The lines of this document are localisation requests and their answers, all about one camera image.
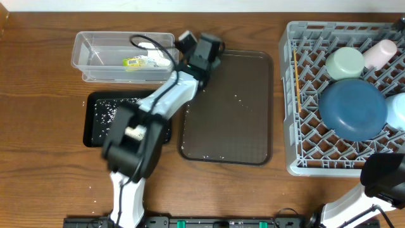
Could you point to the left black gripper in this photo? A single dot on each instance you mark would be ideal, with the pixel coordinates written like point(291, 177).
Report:
point(214, 63)

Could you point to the white tissue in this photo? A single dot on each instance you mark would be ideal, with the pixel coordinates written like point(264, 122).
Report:
point(155, 55)

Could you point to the green snack wrapper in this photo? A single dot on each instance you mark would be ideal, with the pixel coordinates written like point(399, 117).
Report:
point(139, 61)

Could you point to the wooden chopstick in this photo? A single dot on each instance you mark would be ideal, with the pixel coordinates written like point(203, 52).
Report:
point(297, 82)

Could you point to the mint green bowl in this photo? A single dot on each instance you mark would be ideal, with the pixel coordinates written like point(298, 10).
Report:
point(345, 63)

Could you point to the dark blue plate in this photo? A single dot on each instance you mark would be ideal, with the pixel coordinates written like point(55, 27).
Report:
point(354, 109)

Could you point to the pink cup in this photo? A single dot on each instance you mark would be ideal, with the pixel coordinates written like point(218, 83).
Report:
point(380, 54)

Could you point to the light blue bowl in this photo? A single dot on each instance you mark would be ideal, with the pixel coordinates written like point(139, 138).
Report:
point(396, 111)

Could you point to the pile of white rice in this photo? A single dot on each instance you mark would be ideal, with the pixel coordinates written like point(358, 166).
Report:
point(104, 113)

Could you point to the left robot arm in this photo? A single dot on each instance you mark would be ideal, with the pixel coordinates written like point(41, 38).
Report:
point(134, 142)

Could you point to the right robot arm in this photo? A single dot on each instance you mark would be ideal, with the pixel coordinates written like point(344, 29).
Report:
point(381, 190)

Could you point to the black waste tray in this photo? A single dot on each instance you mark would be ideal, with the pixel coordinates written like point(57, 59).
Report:
point(91, 100)

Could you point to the grey dishwasher rack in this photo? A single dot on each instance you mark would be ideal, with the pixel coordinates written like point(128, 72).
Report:
point(311, 149)

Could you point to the dark brown serving tray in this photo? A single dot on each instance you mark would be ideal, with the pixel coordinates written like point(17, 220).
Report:
point(231, 120)

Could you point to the clear plastic bin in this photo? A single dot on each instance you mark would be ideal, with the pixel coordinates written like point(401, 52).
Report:
point(99, 56)

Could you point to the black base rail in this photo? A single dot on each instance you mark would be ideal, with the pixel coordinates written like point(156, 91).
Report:
point(182, 222)

